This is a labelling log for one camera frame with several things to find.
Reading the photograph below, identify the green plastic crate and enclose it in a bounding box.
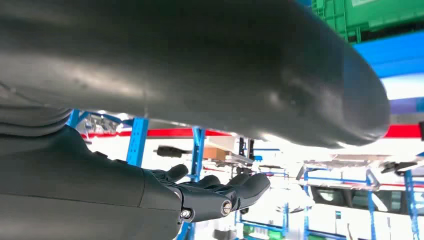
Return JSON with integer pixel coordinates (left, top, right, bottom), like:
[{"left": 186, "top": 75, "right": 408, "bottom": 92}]
[{"left": 311, "top": 0, "right": 424, "bottom": 43}]

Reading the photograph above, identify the blue storage rack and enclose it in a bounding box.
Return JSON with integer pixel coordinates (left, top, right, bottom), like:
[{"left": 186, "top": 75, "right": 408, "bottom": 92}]
[
  {"left": 66, "top": 108, "right": 289, "bottom": 240},
  {"left": 298, "top": 158, "right": 424, "bottom": 240}
]

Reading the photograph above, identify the black elongated part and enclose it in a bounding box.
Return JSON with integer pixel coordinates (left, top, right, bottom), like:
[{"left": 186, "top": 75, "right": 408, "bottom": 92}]
[{"left": 154, "top": 145, "right": 194, "bottom": 159}]

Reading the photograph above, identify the brown cardboard box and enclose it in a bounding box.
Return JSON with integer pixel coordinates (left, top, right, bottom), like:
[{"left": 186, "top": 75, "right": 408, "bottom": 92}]
[{"left": 202, "top": 147, "right": 230, "bottom": 162}]

